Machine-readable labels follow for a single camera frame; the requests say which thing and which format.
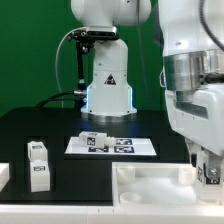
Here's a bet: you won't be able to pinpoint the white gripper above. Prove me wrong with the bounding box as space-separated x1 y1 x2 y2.
165 88 224 184

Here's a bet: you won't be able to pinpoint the white square tabletop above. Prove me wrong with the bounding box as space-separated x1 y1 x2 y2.
112 162 224 207

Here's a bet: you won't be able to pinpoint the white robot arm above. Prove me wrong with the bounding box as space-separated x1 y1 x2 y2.
71 0 224 185

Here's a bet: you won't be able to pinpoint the white tag sheet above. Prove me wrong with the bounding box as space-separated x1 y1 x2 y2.
65 137 156 156

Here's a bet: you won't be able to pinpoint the white front fence bar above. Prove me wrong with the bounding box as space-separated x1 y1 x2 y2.
0 205 224 224

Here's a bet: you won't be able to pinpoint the white left fence block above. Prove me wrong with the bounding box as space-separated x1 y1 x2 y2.
0 163 10 192

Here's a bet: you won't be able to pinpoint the black cables on table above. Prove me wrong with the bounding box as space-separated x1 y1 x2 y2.
35 91 84 109

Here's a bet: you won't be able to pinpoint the black camera on stand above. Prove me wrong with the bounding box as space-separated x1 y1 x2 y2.
67 26 119 98

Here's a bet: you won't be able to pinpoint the grey cable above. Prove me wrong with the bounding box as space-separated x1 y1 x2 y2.
54 28 83 108

